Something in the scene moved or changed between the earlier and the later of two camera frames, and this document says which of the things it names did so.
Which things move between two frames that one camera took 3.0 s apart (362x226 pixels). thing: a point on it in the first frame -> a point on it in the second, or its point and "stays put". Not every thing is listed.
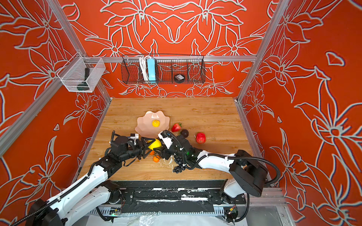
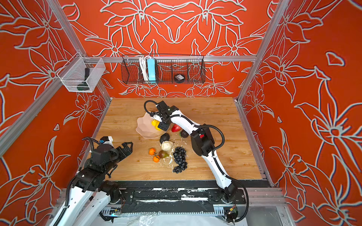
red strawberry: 176,127 stays put
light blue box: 151,69 stays put
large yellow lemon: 156,143 -> 155,123
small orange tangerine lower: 155,159 stays put
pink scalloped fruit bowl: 152,124 stays put
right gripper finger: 167,153 -> 164,125
